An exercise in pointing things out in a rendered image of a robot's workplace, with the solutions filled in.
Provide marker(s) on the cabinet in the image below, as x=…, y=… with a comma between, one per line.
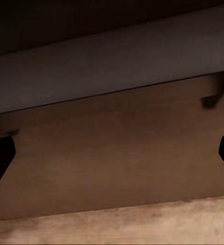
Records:
x=110, y=103

